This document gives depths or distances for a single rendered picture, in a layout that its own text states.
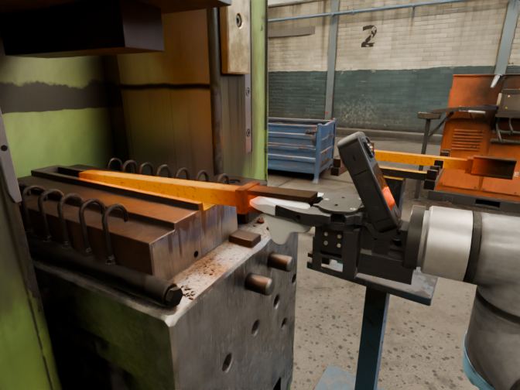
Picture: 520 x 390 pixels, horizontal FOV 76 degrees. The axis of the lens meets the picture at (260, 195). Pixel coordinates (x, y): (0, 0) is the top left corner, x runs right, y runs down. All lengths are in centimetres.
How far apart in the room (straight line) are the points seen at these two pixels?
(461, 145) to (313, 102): 524
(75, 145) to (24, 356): 51
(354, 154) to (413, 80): 762
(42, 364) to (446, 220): 54
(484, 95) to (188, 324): 365
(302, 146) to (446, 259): 388
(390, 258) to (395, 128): 769
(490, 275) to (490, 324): 6
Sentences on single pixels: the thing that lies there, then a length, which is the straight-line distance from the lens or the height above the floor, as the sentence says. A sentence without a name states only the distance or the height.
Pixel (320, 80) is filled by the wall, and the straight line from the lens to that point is 854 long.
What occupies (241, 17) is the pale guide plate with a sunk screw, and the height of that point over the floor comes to 130.
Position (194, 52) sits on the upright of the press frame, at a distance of 78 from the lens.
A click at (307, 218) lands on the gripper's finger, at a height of 102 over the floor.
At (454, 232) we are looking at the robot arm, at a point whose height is 103.
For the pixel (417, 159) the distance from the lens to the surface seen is 93.
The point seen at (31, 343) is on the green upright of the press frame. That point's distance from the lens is 57.
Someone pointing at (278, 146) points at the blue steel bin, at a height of 41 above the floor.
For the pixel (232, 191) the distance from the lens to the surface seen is 46.
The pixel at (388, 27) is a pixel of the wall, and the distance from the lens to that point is 818.
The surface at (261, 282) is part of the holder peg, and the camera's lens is 52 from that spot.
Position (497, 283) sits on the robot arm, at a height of 98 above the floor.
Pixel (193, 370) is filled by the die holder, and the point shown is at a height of 82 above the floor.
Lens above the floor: 116
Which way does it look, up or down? 18 degrees down
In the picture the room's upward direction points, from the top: straight up
